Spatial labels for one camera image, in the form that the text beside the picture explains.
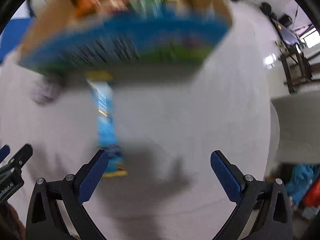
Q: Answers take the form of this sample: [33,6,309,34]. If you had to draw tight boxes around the blue long snack sachet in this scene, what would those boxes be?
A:
[85,70,128,178]

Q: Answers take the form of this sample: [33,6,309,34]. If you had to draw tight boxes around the black speaker box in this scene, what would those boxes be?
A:
[278,14,293,28]

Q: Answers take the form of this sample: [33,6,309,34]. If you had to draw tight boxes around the blue foam mat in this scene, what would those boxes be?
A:
[1,17,35,63]

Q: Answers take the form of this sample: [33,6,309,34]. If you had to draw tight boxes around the lilac cloth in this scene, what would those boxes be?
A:
[31,75,64,105]

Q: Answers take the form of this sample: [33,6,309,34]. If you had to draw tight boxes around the dark wooden stool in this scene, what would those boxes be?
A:
[279,44,312,94]

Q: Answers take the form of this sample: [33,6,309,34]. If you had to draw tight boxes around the blue printed cardboard milk box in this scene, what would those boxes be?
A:
[18,0,233,73]

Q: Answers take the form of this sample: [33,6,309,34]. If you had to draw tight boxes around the white table cloth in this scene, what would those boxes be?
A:
[1,11,270,239]

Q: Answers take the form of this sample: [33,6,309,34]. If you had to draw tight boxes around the grey upholstered seat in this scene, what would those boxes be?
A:
[271,91,319,164]

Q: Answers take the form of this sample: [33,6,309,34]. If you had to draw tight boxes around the blue clothes pile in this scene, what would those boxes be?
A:
[285,164,319,205]

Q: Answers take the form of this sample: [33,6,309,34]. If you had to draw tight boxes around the orange snack bag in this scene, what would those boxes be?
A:
[75,0,100,18]

